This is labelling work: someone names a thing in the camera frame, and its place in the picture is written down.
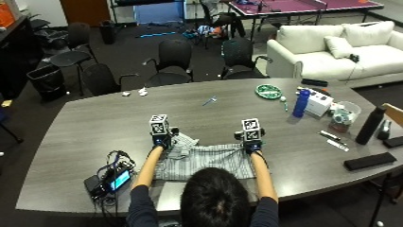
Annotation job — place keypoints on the white marker cube on right glove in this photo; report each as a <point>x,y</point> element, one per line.
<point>252,129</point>

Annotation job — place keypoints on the white sofa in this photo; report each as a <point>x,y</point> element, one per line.
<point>336,53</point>

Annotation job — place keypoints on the black game controller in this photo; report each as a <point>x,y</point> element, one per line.
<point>355,57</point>

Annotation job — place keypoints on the small blue-grey tool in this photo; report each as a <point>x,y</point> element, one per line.
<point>210,100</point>

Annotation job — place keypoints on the small white paper scrap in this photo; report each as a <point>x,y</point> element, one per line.
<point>126,93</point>

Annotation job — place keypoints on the black flat pouch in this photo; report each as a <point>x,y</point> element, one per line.
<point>371,160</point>

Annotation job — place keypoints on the blue water bottle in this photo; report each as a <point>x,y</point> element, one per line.
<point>301,103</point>

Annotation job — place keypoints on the black waste bin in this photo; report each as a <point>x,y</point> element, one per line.
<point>49,82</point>

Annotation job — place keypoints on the white marker cube on left glove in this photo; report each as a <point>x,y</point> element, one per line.
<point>159,124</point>

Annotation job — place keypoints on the the person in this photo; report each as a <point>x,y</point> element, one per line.
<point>210,198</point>

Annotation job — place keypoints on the purple table tennis table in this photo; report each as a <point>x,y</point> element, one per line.
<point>303,6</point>

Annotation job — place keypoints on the black cabinet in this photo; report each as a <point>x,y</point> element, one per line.
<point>15,56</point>

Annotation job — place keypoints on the white box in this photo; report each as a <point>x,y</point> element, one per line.
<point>317,102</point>

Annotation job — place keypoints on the white marker cube on glove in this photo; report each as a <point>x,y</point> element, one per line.
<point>252,129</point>
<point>159,124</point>

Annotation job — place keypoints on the person's left hand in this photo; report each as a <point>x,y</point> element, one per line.
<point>162,140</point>

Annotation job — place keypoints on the black water bottle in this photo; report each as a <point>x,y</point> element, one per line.
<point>371,125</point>

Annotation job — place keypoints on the silver flat packet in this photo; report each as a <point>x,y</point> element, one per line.
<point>339,145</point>

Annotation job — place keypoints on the black remote on table edge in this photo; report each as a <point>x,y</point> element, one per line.
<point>315,82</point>

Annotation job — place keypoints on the black flat case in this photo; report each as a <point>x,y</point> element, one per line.
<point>394,142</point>

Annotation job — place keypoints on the white paper sheet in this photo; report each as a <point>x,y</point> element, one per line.
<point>171,196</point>

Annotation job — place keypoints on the person's right hand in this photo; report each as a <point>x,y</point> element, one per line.
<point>252,143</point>

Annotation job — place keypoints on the clear plastic container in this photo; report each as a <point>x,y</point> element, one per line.
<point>345,116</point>

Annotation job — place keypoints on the grey striped cloth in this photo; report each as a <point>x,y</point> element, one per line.
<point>206,160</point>

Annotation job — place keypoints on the white sofa cushion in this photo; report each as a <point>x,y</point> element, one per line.
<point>339,46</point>

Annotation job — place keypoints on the crumpled white paper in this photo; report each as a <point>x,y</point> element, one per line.
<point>144,91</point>

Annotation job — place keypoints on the black mesh office chair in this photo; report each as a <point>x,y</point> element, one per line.
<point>101,79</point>
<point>242,58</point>
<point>174,63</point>

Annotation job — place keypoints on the green pen with white ball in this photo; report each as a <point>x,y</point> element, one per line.
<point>284,102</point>

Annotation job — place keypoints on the black marker pen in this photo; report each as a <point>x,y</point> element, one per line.
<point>329,135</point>

